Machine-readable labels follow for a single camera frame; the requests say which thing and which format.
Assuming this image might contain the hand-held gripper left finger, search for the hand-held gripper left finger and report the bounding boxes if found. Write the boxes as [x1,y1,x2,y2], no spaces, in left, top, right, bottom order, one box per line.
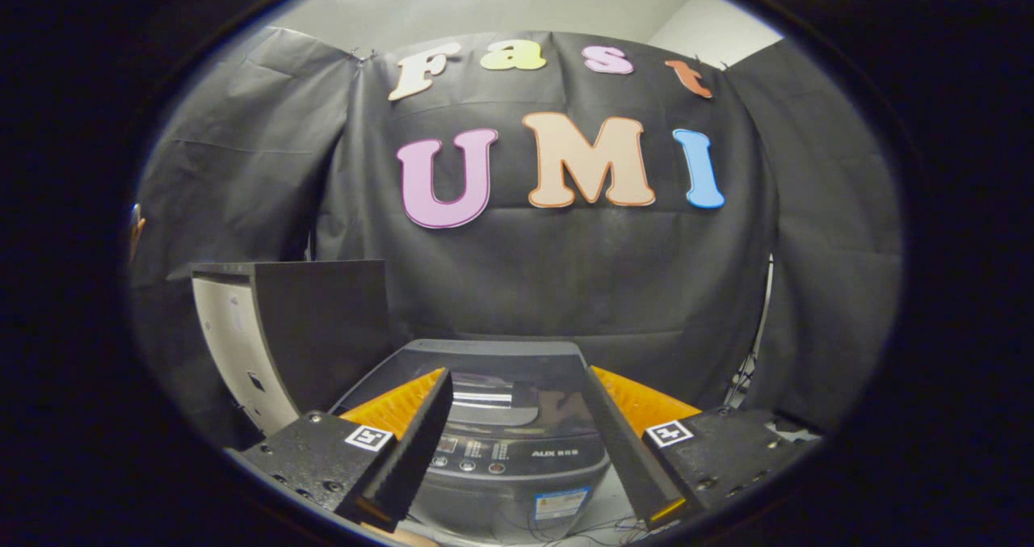
[229,368,455,533]

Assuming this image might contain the person's knee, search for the person's knee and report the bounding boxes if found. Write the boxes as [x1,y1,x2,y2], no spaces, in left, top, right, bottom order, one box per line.
[368,521,441,547]

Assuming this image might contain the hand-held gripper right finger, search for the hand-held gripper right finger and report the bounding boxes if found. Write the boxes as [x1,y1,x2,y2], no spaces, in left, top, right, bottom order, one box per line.
[583,364,822,532]

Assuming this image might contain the black backdrop cloth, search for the black backdrop cloth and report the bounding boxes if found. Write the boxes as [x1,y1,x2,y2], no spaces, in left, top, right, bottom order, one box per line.
[129,26,906,436]

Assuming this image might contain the dark washing machine lid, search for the dark washing machine lid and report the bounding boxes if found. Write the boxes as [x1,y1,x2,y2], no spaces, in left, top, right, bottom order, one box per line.
[331,339,603,441]

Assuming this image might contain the dark cabinet with white door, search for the dark cabinet with white door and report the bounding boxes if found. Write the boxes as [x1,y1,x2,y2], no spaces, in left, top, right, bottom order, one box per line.
[190,259,393,440]

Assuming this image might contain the black floor cables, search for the black floor cables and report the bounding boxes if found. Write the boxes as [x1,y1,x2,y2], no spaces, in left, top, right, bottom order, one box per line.
[517,515,647,546]

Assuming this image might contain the grey washing machine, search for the grey washing machine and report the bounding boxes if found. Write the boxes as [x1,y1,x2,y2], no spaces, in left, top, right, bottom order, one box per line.
[327,339,615,545]

